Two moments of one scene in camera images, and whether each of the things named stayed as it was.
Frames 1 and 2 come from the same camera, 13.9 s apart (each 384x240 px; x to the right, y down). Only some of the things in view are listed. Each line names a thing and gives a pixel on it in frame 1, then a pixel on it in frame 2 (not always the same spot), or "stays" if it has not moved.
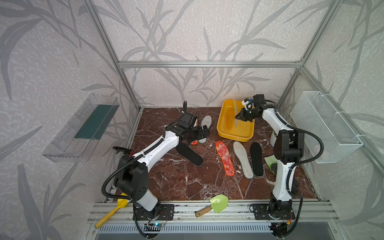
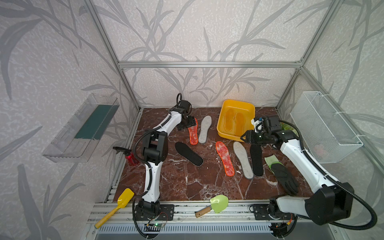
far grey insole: [207, 120] stays
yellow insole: [231, 118] to [239, 120]
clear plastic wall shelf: [77, 139] stays
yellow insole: [229, 115] stays
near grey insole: [242, 153] stays
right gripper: [241, 116] to [249, 137]
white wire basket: [313, 113] stays
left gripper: [200, 135] to [192, 123]
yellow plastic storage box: [228, 126] stays
